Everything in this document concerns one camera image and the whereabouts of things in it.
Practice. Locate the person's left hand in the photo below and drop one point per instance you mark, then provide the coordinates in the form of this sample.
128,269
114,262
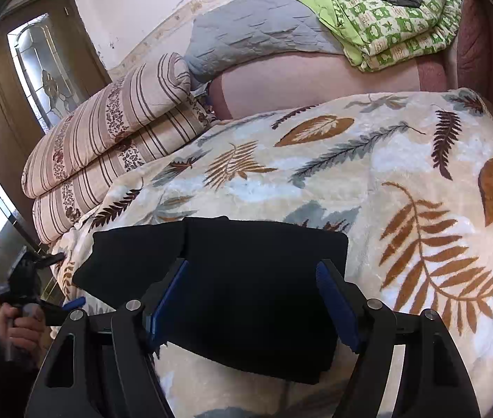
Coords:
26,333

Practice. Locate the person's left forearm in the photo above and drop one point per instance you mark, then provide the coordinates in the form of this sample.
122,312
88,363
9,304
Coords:
2,383

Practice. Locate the grey quilted blanket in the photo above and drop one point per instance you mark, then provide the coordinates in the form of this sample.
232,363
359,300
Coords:
251,26

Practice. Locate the pink mattress cover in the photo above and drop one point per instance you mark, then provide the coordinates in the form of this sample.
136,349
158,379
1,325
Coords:
294,82

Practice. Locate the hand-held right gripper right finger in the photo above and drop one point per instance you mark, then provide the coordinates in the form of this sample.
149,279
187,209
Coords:
338,309

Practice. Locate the black pants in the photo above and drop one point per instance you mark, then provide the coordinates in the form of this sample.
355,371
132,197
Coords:
251,278

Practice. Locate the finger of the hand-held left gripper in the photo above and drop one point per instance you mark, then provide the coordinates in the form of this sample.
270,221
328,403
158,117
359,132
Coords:
48,261
68,305

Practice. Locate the green patterned folded quilt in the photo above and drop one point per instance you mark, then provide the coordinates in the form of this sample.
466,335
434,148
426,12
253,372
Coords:
394,30

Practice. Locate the leaf print plush blanket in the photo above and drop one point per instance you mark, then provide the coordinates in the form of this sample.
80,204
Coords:
360,174

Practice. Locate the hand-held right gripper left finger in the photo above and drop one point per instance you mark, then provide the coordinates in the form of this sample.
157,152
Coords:
168,300

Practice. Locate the striped floral folded quilt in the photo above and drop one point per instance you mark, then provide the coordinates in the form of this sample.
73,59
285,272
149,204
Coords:
111,139

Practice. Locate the red-brown upholstered headboard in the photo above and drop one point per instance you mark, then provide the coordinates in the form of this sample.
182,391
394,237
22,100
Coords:
473,39

